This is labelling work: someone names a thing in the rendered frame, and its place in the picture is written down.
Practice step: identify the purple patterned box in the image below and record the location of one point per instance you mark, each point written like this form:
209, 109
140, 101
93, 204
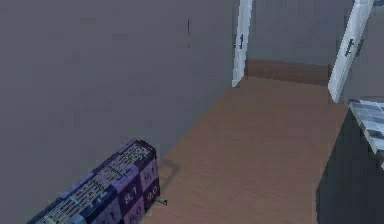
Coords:
110, 186

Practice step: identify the white room door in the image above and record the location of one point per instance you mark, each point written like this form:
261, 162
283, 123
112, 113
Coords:
242, 43
350, 50

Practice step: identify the dark cabinet with checkered top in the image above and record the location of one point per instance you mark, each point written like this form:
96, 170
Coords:
353, 173

